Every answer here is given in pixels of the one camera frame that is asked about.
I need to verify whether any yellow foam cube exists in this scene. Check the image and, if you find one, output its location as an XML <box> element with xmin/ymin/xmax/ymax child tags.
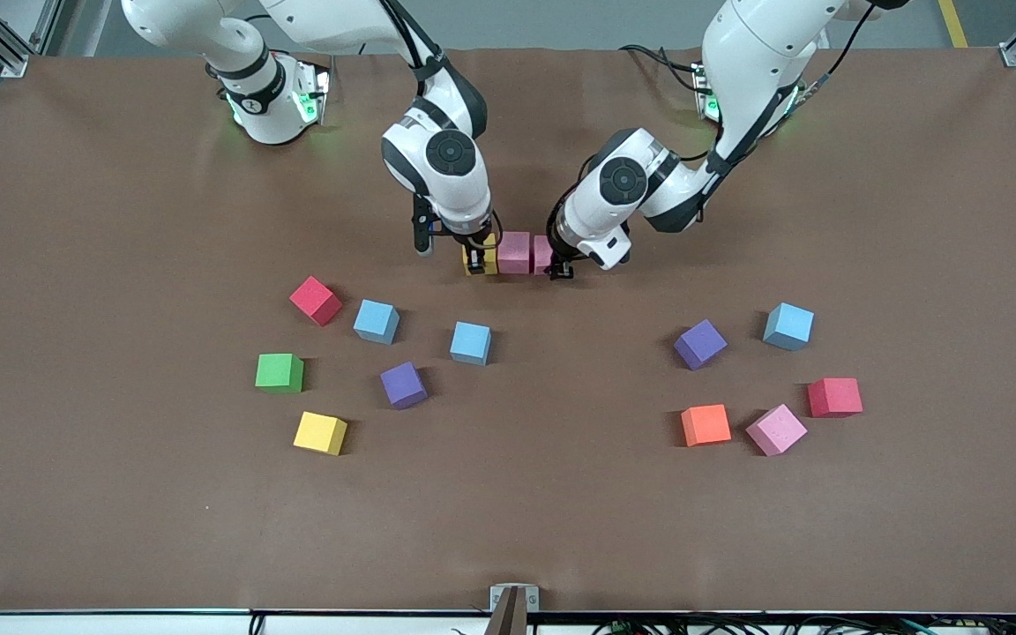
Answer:
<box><xmin>461</xmin><ymin>232</ymin><xmax>501</xmax><ymax>277</ymax></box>
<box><xmin>293</xmin><ymin>411</ymin><xmax>349</xmax><ymax>457</ymax></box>

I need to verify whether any blue foam cube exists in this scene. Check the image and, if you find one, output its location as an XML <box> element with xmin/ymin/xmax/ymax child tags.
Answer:
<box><xmin>762</xmin><ymin>302</ymin><xmax>816</xmax><ymax>353</ymax></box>
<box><xmin>450</xmin><ymin>321</ymin><xmax>493</xmax><ymax>367</ymax></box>
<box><xmin>353</xmin><ymin>299</ymin><xmax>401</xmax><ymax>346</ymax></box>

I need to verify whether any purple foam cube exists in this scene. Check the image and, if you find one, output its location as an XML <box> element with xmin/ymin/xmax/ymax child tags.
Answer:
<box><xmin>379</xmin><ymin>361</ymin><xmax>430</xmax><ymax>411</ymax></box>
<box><xmin>674</xmin><ymin>318</ymin><xmax>729</xmax><ymax>371</ymax></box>

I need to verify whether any red foam cube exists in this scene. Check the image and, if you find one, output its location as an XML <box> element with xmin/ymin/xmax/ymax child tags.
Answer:
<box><xmin>806</xmin><ymin>377</ymin><xmax>864</xmax><ymax>419</ymax></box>
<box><xmin>288</xmin><ymin>275</ymin><xmax>344</xmax><ymax>328</ymax></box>

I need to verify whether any grey connector plate green light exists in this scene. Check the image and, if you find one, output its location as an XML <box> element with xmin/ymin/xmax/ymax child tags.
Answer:
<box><xmin>295</xmin><ymin>69</ymin><xmax>331</xmax><ymax>126</ymax></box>
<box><xmin>691</xmin><ymin>58</ymin><xmax>722</xmax><ymax>120</ymax></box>

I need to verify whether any orange foam cube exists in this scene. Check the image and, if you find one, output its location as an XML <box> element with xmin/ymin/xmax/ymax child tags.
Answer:
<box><xmin>681</xmin><ymin>404</ymin><xmax>733</xmax><ymax>448</ymax></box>

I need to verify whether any green foam cube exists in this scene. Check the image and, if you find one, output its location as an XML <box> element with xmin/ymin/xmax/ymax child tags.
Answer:
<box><xmin>255</xmin><ymin>353</ymin><xmax>305</xmax><ymax>394</ymax></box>

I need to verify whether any brown table cover sheet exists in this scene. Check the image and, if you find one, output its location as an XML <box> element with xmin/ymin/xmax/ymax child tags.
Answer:
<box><xmin>0</xmin><ymin>44</ymin><xmax>1016</xmax><ymax>615</ymax></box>

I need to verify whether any yellow floor tape strip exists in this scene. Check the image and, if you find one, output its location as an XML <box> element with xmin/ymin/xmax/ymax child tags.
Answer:
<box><xmin>938</xmin><ymin>0</ymin><xmax>970</xmax><ymax>49</ymax></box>

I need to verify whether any black arm base cable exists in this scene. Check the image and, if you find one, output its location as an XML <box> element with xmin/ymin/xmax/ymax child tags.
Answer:
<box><xmin>619</xmin><ymin>42</ymin><xmax>705</xmax><ymax>94</ymax></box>
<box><xmin>279</xmin><ymin>34</ymin><xmax>347</xmax><ymax>64</ymax></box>

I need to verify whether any small grey metal bracket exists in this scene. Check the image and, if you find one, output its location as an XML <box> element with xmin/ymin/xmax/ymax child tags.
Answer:
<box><xmin>489</xmin><ymin>583</ymin><xmax>541</xmax><ymax>613</ymax></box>

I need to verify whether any brown camera mount strip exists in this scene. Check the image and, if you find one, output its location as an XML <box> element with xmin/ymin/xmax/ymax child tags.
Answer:
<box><xmin>483</xmin><ymin>586</ymin><xmax>530</xmax><ymax>635</ymax></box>

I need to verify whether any white table edge rail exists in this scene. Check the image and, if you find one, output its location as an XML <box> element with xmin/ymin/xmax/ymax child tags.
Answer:
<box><xmin>0</xmin><ymin>611</ymin><xmax>1016</xmax><ymax>635</ymax></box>

